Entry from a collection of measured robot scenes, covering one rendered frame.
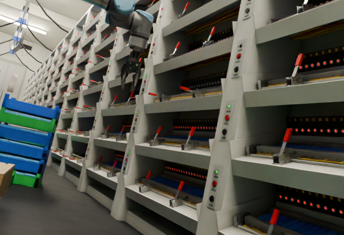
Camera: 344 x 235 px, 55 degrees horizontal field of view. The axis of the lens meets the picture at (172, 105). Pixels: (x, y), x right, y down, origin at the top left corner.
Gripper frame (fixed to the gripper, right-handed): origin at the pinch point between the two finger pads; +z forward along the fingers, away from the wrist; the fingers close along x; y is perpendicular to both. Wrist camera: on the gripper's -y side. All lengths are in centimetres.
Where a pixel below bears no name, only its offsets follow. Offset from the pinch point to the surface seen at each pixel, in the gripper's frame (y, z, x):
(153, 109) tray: 17.0, 5.1, 13.4
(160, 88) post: 3.4, -3.6, 15.7
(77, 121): -118, 49, -33
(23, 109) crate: -31, 29, -54
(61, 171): -105, 90, -35
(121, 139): -11.9, 28.9, 3.3
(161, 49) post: -0.7, -22.3, 11.8
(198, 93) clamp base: 47, -8, 25
